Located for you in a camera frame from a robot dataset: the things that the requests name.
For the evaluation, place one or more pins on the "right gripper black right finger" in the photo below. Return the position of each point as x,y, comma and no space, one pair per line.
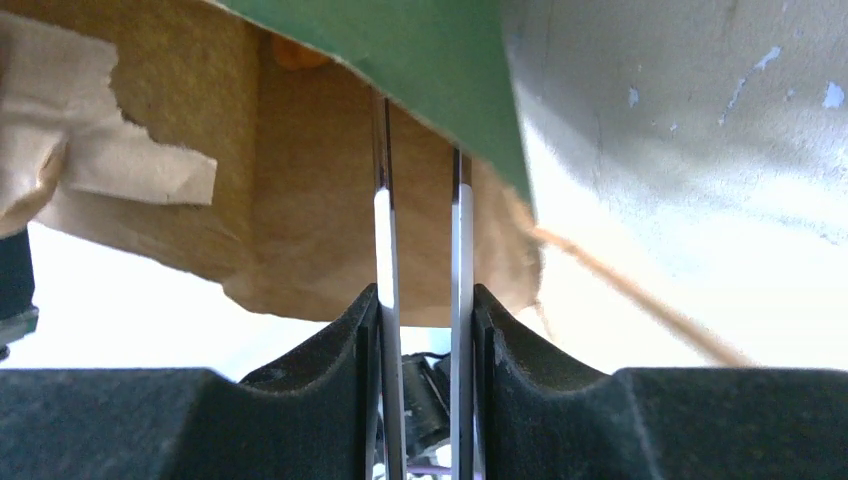
543,414

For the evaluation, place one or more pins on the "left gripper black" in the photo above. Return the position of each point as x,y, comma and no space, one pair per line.
19,315

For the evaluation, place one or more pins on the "brown fake bread slice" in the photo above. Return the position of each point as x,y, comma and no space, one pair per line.
294,56

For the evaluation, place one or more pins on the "metal tongs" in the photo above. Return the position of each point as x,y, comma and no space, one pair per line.
424,243

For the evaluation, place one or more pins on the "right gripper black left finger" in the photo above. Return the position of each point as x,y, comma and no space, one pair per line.
310,414

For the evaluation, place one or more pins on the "green brown paper bag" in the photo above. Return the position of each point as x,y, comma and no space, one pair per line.
166,129

